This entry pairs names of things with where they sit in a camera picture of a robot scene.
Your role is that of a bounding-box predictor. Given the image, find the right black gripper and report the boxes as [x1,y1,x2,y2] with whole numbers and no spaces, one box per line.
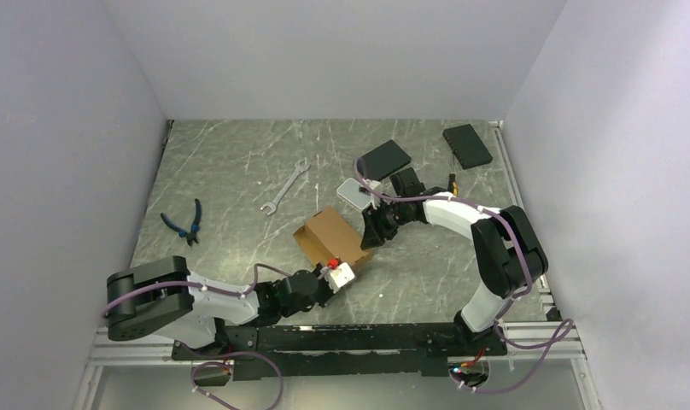
[361,199,411,249]

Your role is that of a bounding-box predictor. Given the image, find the brown cardboard box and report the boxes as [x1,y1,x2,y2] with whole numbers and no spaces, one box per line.
[293,207,373,271]

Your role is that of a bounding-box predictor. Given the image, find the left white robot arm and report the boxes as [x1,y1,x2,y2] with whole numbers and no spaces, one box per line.
[102,256,355,359]

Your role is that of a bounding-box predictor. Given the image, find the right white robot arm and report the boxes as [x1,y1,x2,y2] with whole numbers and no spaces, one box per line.
[355,167,548,354]

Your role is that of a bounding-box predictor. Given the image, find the yellow black screwdriver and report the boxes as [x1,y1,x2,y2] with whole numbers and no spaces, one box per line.
[447,154,459,196]

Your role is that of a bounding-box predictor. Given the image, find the silver open-end wrench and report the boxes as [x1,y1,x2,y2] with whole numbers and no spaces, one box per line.
[260,158,310,216]

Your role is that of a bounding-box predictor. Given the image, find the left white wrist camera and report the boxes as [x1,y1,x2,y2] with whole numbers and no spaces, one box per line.
[325,258,355,293]

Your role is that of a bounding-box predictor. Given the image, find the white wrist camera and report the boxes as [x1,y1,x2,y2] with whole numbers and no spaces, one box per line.
[361,179,383,209]
[325,258,355,293]

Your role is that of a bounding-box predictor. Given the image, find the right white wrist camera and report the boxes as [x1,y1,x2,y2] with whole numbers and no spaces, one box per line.
[361,179,383,209]

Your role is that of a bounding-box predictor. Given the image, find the black flat network switch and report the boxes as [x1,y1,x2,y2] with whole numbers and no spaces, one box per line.
[354,139,412,181]

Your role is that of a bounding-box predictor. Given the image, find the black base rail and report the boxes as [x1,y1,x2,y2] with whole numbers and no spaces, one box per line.
[172,322,507,381]

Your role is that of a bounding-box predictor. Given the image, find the black ported switch box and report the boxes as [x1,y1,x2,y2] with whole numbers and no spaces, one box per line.
[442,124,493,169]

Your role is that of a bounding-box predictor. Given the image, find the blue handled pliers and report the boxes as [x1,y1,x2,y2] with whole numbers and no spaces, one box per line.
[160,197,203,247]

